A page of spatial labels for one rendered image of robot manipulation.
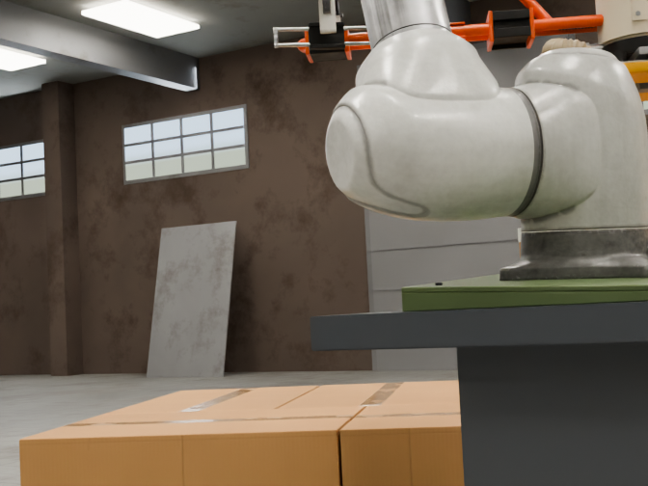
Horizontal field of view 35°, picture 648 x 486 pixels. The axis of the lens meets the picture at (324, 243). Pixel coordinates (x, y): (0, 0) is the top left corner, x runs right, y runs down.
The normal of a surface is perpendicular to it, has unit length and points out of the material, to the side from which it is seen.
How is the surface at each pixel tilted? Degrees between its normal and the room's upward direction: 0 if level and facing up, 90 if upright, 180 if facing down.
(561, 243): 87
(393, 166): 114
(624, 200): 101
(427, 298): 90
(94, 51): 90
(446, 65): 68
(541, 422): 90
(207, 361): 78
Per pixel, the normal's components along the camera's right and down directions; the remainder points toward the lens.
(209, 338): -0.51, -0.24
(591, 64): 0.12, -0.53
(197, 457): -0.16, -0.05
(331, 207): -0.51, -0.03
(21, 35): 0.86, -0.07
